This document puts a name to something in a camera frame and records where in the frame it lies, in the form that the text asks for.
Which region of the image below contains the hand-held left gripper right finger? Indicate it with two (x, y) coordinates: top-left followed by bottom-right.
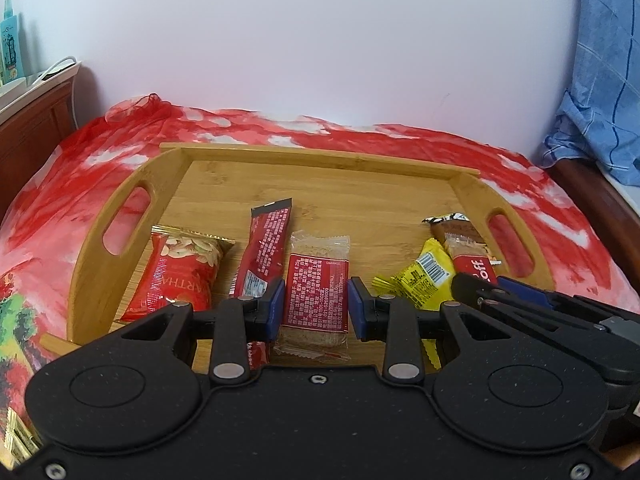
(348, 276), (511, 386)

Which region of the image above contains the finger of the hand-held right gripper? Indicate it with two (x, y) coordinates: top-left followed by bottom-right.
(497, 276), (640, 323)
(450, 272), (608, 361)

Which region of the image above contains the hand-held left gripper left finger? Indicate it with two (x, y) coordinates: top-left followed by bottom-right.
(117, 277), (287, 388)

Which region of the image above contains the clear red label biscuit packet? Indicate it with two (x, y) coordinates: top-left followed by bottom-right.
(272, 230), (352, 363)

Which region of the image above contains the long red stick packet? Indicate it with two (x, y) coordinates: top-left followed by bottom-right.
(229, 197), (293, 368)

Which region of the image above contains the yellow snack packet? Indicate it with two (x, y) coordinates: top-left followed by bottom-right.
(374, 237), (457, 367)

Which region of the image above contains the brown sunflower seed packet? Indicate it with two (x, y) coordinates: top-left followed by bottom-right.
(421, 211), (488, 248)

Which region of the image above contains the red pistachio packet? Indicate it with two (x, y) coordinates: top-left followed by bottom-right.
(120, 224), (236, 323)

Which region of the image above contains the wooden tray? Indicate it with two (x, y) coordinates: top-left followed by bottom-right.
(42, 142), (553, 376)

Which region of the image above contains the printed blanket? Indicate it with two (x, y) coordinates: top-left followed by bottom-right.
(0, 92), (640, 471)

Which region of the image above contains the blue plaid cloth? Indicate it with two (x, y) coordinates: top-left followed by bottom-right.
(542, 0), (640, 188)

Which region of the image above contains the brown wooden cabinet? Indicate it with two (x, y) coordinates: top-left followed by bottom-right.
(0, 65), (83, 226)

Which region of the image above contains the teal spray bottle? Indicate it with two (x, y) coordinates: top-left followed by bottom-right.
(0, 0), (23, 86)

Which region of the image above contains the dark wooden bed frame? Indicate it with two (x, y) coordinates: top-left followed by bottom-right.
(547, 157), (640, 291)

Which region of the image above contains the white cable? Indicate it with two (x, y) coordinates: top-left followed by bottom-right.
(37, 56), (81, 131)

